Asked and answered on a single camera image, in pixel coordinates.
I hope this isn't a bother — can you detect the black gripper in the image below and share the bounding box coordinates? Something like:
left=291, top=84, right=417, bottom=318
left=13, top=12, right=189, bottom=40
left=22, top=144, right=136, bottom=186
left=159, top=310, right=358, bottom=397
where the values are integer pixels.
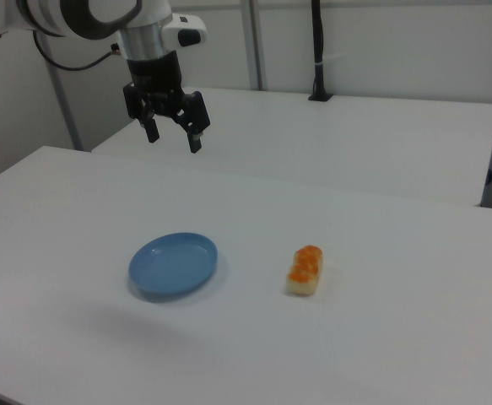
left=122, top=50, right=212, bottom=154

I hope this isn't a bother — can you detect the bread with orange topping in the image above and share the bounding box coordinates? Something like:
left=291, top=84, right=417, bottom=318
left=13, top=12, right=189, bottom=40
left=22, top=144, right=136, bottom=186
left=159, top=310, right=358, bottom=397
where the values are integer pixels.
left=286, top=244, right=325, bottom=297

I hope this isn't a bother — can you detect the blue round plate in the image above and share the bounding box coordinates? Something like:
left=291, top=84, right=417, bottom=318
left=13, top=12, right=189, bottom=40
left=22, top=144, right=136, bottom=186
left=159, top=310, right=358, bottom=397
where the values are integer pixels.
left=127, top=230, right=220, bottom=303

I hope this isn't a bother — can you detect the white side table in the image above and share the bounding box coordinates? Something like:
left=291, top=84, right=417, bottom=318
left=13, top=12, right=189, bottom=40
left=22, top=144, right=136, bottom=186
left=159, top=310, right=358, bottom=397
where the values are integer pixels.
left=91, top=87, right=492, bottom=208

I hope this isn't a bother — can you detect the grey metal frame post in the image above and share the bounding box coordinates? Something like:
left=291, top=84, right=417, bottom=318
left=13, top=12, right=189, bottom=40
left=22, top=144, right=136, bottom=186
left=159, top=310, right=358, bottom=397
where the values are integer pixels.
left=241, top=0, right=268, bottom=90
left=44, top=58, right=84, bottom=151

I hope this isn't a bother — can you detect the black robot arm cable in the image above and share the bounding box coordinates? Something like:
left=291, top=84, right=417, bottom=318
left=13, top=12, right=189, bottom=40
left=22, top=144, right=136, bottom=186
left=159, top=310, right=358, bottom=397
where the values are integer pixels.
left=33, top=31, right=122, bottom=72

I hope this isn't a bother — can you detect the black camera pole with base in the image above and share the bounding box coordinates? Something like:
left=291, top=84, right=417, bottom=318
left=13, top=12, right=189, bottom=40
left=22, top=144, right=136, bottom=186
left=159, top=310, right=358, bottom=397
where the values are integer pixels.
left=307, top=0, right=334, bottom=102

